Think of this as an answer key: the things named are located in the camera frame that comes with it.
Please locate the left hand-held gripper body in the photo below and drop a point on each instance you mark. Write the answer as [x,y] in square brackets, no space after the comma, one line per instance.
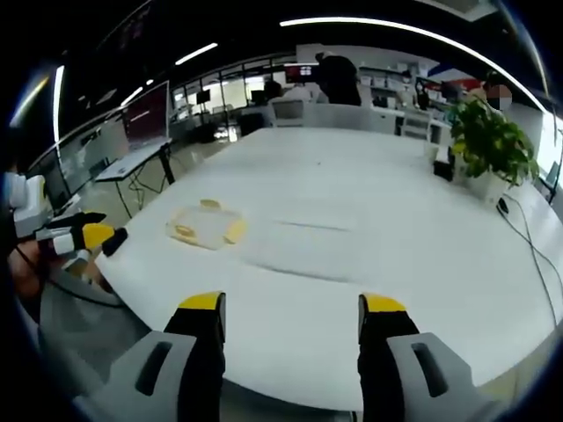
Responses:
[27,198]

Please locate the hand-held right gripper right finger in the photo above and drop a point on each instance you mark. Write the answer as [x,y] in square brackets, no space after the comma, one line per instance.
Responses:
[444,387]

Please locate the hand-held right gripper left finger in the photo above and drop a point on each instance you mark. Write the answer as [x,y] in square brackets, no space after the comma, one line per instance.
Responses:
[132,387]

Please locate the white side desk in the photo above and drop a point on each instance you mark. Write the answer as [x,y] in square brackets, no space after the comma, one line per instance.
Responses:
[132,160]

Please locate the clear plastic box yellow clips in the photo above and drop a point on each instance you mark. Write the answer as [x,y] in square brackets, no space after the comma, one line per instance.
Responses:
[206,226]

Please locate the large display screen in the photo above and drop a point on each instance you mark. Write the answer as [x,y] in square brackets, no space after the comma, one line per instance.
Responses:
[147,116]

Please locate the black power plug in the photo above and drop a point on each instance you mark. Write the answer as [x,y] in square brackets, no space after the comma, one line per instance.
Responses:
[502,205]

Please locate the white plant pot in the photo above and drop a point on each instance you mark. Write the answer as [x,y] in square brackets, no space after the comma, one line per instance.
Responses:
[486,186]

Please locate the short ceiling light strip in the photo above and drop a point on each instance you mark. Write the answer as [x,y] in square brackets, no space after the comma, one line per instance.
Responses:
[196,53]

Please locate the small black box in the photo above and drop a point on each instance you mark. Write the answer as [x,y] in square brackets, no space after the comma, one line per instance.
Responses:
[444,167]

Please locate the green leafy plant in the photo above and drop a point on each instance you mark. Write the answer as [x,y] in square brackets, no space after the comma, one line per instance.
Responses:
[488,136]

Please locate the shelf of white boxes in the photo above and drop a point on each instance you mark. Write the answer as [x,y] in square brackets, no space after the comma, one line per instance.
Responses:
[396,83]

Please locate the long ceiling light strip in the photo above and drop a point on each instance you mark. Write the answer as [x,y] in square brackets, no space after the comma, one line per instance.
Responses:
[418,31]

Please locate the red wall monitor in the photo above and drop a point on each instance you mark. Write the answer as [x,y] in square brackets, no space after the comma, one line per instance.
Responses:
[301,72]

